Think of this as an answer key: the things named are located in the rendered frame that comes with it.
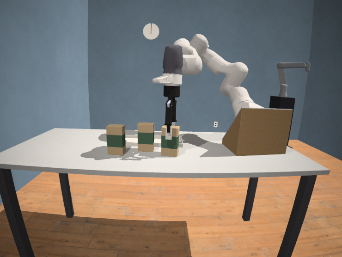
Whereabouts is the tan rectangular pack with dark green band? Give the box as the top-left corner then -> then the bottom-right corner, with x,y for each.
161,125 -> 180,157
106,124 -> 126,156
138,122 -> 154,152

